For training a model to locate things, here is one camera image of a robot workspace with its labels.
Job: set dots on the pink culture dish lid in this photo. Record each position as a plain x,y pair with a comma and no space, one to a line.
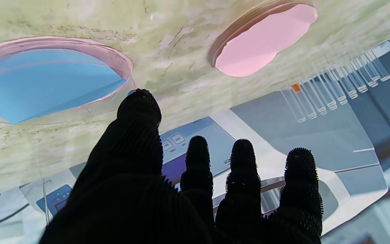
262,40

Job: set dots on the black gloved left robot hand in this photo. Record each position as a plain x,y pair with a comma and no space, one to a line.
137,193

